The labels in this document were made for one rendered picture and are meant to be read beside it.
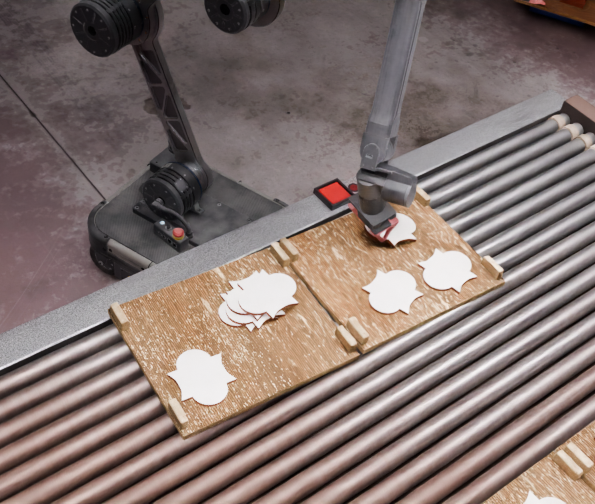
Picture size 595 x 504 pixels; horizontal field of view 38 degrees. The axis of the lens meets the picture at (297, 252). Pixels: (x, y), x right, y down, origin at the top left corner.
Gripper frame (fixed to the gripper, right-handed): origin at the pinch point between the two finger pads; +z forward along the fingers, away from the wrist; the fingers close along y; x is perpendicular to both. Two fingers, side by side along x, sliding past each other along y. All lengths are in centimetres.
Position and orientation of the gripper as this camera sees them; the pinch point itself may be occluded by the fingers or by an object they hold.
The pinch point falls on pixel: (374, 229)
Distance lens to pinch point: 205.4
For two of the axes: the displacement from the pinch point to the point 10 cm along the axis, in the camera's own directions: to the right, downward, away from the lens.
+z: 1.3, 5.7, 8.1
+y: -5.3, -6.5, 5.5
